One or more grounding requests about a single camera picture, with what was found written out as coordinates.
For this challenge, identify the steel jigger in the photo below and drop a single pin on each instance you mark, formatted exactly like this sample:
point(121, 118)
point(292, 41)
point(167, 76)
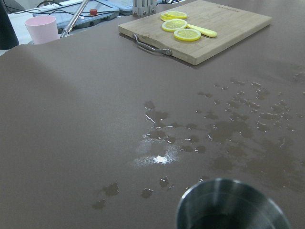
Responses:
point(228, 204)

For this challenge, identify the lemon slice middle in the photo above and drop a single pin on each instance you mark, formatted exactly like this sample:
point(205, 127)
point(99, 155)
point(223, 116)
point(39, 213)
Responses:
point(174, 24)

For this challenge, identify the lemon slice far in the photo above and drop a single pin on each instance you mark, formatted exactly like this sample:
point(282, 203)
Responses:
point(173, 15)

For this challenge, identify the teach pendant tablet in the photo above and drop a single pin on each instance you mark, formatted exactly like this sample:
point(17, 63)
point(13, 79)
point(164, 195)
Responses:
point(93, 13)

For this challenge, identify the silver metal rod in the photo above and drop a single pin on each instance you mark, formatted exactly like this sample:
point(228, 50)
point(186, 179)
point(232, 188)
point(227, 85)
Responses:
point(73, 20)

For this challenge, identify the pink plastic cup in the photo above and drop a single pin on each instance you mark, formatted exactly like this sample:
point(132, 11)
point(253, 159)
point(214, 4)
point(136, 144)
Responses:
point(42, 29)

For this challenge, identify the metal board handle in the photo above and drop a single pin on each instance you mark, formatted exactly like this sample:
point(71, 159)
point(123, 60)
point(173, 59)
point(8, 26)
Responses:
point(167, 52)

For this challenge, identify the aluminium frame post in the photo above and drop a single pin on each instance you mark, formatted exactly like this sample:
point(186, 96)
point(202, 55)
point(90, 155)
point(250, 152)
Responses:
point(143, 7)

